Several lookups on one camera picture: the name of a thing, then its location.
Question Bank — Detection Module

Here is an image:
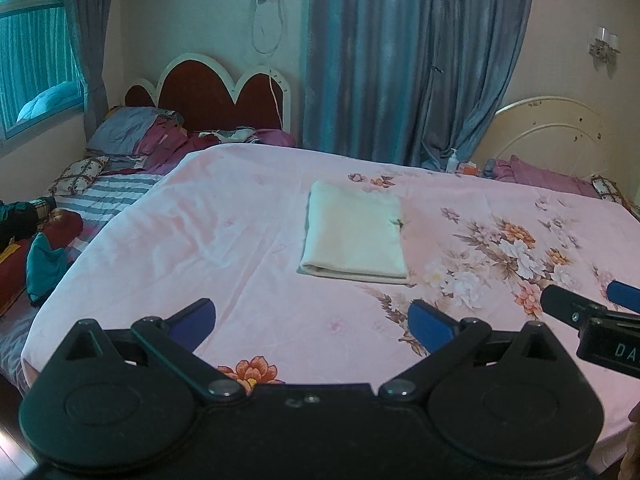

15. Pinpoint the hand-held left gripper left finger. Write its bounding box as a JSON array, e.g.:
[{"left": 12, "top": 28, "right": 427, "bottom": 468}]
[{"left": 55, "top": 298, "right": 247, "bottom": 405}]

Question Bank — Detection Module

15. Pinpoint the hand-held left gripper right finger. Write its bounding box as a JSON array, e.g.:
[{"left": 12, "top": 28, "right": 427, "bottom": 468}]
[{"left": 378, "top": 300, "right": 576, "bottom": 404}]

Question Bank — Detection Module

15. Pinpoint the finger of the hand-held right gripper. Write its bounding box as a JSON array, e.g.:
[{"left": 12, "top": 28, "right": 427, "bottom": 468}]
[
  {"left": 540, "top": 284, "right": 609, "bottom": 331},
  {"left": 606, "top": 280, "right": 640, "bottom": 314}
]

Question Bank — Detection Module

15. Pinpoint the cream knit sweater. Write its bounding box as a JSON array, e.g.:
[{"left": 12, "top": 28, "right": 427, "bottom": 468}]
[{"left": 298, "top": 180, "right": 412, "bottom": 286}]

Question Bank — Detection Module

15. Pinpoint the pile of clothes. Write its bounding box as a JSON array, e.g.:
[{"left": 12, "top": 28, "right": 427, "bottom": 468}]
[{"left": 0, "top": 209, "right": 85, "bottom": 313}]

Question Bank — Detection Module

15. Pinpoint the pink floral bedsheet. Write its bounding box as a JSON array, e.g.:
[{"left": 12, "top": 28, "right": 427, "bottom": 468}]
[{"left": 20, "top": 142, "right": 640, "bottom": 456}]

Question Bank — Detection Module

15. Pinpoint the patterned pillow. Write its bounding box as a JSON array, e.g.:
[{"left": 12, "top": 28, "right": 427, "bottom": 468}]
[
  {"left": 49, "top": 156, "right": 110, "bottom": 197},
  {"left": 591, "top": 174, "right": 640, "bottom": 222}
]

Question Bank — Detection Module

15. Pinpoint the purple blanket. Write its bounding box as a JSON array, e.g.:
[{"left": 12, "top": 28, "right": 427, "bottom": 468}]
[{"left": 481, "top": 154, "right": 602, "bottom": 199}]

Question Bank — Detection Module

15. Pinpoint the striped bedsheet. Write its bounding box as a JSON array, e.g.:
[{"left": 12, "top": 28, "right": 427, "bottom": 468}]
[{"left": 54, "top": 169, "right": 167, "bottom": 223}]

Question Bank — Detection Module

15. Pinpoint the teal cloth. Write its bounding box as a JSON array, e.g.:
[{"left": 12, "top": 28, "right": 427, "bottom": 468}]
[{"left": 25, "top": 232, "right": 69, "bottom": 307}]

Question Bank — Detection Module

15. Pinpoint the cream round headboard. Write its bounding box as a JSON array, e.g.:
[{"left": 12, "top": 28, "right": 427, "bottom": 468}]
[{"left": 471, "top": 95, "right": 622, "bottom": 187}]

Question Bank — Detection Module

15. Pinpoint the pink folded blanket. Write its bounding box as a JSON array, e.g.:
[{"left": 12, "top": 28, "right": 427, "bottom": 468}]
[{"left": 134, "top": 114, "right": 190, "bottom": 167}]

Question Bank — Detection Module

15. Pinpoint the patterned cloth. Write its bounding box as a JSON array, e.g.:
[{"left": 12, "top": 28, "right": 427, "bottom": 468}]
[{"left": 196, "top": 127, "right": 259, "bottom": 147}]

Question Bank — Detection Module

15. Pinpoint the purple pillow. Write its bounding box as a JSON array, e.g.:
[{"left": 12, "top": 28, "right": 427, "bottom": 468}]
[{"left": 254, "top": 128, "right": 297, "bottom": 149}]

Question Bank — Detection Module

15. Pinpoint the dark bag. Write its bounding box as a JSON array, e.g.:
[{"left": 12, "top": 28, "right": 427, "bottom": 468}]
[{"left": 0, "top": 196, "right": 57, "bottom": 248}]

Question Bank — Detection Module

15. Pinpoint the blue-grey pillow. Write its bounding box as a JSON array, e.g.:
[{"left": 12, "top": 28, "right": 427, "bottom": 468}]
[{"left": 84, "top": 106, "right": 167, "bottom": 157}]

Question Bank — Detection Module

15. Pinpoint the red heart-shaped headboard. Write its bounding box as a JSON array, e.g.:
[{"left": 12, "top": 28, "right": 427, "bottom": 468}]
[{"left": 123, "top": 51, "right": 294, "bottom": 134}]

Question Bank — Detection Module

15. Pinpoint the light blue quilt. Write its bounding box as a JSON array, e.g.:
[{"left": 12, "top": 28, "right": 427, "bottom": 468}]
[{"left": 16, "top": 83, "right": 84, "bottom": 124}]

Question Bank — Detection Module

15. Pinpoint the wide blue curtain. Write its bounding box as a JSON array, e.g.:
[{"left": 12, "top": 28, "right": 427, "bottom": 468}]
[{"left": 300, "top": 0, "right": 535, "bottom": 172}]

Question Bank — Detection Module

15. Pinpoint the grey window curtain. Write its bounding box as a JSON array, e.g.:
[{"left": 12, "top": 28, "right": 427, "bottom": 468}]
[{"left": 70, "top": 0, "right": 120, "bottom": 142}]

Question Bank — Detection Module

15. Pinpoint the window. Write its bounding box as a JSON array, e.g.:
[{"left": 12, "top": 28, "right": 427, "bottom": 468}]
[{"left": 0, "top": 0, "right": 87, "bottom": 142}]

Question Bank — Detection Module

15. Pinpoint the white cable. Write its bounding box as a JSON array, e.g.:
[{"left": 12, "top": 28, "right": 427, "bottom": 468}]
[{"left": 250, "top": 0, "right": 290, "bottom": 122}]

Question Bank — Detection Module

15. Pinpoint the wall lamp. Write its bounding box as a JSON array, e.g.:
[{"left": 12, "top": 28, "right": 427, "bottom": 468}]
[{"left": 588, "top": 26, "right": 622, "bottom": 67}]

